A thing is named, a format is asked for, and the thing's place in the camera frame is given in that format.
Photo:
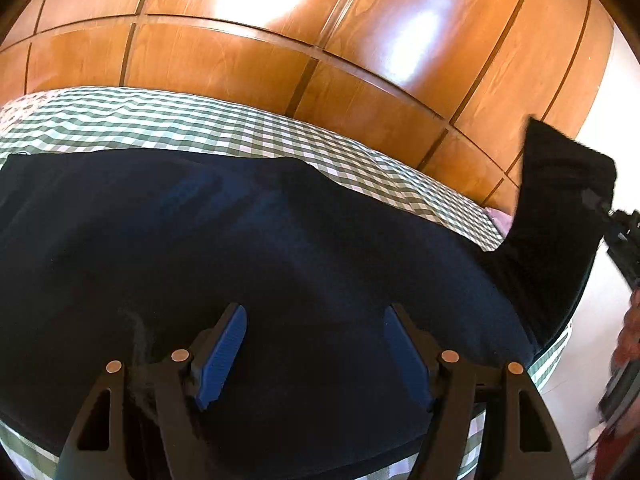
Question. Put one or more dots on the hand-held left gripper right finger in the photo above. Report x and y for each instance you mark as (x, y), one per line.
(407, 355)

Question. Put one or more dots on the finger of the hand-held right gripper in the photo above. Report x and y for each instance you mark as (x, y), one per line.
(597, 201)

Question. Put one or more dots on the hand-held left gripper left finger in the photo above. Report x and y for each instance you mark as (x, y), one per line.
(222, 355)

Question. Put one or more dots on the black pants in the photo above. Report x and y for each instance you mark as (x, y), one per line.
(250, 240)

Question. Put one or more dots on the person's right hand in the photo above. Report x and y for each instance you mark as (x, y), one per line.
(629, 332)

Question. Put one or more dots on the pink cat print pillow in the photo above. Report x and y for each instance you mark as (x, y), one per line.
(500, 220)

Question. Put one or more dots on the red cloth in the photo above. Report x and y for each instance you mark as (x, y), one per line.
(612, 452)

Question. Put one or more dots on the green checked bed sheet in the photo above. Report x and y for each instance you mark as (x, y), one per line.
(200, 120)

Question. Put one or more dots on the floral print cloth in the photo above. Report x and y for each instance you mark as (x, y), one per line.
(15, 110)

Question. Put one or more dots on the wooden panelled wardrobe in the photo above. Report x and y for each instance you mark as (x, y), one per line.
(300, 35)

